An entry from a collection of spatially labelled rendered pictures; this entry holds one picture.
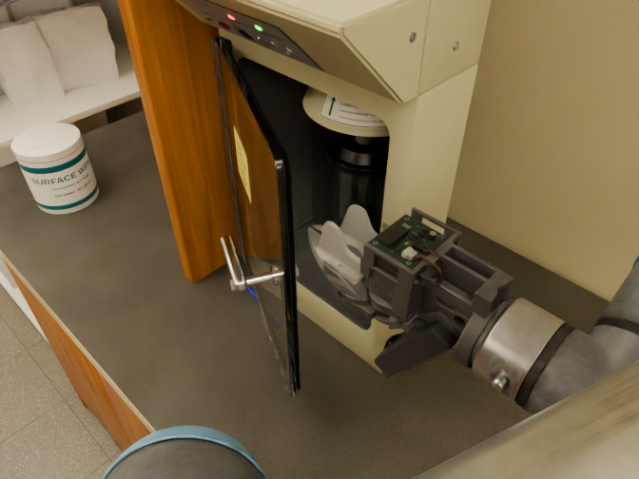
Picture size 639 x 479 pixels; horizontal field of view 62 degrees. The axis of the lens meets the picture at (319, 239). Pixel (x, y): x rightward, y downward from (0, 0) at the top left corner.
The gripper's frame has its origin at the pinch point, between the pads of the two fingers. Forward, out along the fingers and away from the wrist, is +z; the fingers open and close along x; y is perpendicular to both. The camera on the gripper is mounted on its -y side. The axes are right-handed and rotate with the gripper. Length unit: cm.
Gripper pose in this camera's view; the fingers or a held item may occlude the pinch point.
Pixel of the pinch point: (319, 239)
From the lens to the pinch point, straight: 56.1
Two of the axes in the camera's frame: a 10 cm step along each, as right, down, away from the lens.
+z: -7.2, -4.7, 5.2
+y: 0.0, -7.4, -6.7
